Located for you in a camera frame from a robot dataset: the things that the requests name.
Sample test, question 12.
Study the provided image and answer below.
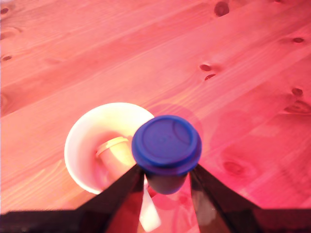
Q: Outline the blue coffee capsule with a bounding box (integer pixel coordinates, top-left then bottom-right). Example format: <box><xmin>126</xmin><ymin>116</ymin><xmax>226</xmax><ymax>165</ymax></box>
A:
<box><xmin>131</xmin><ymin>115</ymin><xmax>203</xmax><ymax>195</ymax></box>

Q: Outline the pale coffee capsule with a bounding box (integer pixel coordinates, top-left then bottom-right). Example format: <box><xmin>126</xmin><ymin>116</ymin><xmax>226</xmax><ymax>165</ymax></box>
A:
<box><xmin>95</xmin><ymin>136</ymin><xmax>137</xmax><ymax>175</ymax></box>

